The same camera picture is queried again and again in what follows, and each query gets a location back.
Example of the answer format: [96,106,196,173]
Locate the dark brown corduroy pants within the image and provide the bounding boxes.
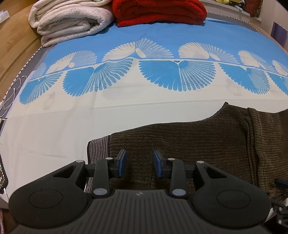
[87,103,287,201]

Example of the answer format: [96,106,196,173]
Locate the blue white patterned bedsheet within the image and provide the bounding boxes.
[1,16,287,198]

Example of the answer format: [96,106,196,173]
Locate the wooden bed headboard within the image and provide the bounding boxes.
[1,1,41,98]

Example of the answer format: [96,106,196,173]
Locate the white folded comforter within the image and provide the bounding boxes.
[28,0,114,47]

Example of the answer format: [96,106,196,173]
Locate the red folded blanket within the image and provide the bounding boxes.
[112,0,207,27]

